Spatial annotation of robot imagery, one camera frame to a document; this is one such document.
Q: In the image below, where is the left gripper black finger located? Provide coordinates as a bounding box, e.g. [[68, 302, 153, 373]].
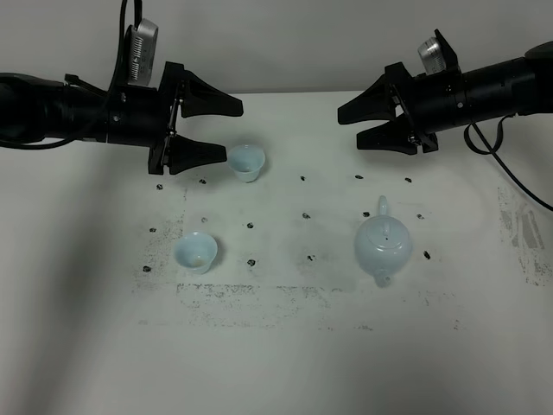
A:
[[168, 136, 227, 175], [180, 71, 244, 118]]

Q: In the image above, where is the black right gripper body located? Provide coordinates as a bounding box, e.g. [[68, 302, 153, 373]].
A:
[[383, 29, 470, 154]]

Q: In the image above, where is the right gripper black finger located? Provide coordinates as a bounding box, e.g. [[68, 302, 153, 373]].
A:
[[356, 114, 421, 156], [337, 74, 398, 125]]

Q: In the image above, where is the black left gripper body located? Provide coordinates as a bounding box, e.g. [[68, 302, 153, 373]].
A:
[[106, 62, 188, 175]]

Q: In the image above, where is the light blue porcelain teapot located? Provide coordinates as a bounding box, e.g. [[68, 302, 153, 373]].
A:
[[353, 195, 413, 288]]

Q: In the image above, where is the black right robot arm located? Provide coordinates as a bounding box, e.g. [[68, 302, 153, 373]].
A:
[[337, 31, 552, 155]]

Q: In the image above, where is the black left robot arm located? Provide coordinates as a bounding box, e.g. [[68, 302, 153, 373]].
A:
[[1, 62, 244, 175]]

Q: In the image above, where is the far light blue teacup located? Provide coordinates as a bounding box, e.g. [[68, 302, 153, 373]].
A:
[[227, 144, 266, 183]]

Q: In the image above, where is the light blue teacup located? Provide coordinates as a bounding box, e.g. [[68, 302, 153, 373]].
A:
[[173, 232, 219, 274], [227, 144, 266, 183]]

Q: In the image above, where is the near light blue teacup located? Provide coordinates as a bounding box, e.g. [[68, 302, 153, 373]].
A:
[[173, 232, 219, 274]]

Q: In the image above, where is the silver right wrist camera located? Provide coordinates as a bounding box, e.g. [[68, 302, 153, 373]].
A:
[[417, 37, 446, 75]]

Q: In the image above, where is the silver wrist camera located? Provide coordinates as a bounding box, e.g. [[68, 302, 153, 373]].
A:
[[125, 18, 159, 86], [417, 37, 446, 75]]

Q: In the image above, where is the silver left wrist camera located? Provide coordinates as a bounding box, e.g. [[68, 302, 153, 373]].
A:
[[125, 18, 159, 86]]

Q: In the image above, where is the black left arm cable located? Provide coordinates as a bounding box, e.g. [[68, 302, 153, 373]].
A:
[[0, 0, 143, 150]]

